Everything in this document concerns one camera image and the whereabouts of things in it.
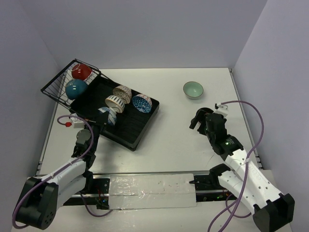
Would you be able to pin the white bowl orange rim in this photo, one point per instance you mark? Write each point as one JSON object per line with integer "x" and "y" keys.
{"x": 116, "y": 103}

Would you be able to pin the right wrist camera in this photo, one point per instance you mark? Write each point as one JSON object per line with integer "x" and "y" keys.
{"x": 221, "y": 109}

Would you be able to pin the white taped sheet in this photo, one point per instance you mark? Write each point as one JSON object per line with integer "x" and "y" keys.
{"x": 152, "y": 191}

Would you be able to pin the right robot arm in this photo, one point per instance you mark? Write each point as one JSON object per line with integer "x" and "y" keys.
{"x": 270, "y": 208}

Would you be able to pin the blue triangle patterned bowl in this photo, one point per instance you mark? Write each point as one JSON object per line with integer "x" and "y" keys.
{"x": 142, "y": 103}

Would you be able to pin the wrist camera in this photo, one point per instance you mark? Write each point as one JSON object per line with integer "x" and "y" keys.
{"x": 74, "y": 122}
{"x": 221, "y": 109}

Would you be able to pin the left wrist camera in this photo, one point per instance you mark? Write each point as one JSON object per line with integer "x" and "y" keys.
{"x": 74, "y": 122}

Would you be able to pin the brown patterned bowl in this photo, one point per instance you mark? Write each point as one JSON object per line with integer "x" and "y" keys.
{"x": 123, "y": 92}

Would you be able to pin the teal bowl tan inside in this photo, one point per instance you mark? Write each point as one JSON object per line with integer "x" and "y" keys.
{"x": 74, "y": 88}

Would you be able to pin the red floral bowl white inside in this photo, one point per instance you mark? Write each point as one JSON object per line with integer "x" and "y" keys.
{"x": 81, "y": 71}

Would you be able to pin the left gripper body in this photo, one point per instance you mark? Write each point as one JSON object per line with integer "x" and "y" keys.
{"x": 100, "y": 120}

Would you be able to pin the mint green bowl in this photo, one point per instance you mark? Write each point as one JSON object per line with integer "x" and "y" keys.
{"x": 193, "y": 90}

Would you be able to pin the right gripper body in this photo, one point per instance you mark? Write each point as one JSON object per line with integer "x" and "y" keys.
{"x": 204, "y": 129}

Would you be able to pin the black plastic drain tray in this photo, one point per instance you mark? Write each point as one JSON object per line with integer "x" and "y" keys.
{"x": 131, "y": 124}

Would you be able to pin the black wire dish rack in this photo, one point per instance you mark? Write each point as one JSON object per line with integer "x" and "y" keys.
{"x": 55, "y": 88}

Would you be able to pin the black mounting rail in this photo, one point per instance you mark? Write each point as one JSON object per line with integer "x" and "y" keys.
{"x": 98, "y": 195}

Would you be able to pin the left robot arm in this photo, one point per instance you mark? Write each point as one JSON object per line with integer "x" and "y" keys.
{"x": 42, "y": 197}

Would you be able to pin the blue floral bowl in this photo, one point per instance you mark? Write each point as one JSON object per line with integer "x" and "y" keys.
{"x": 112, "y": 117}

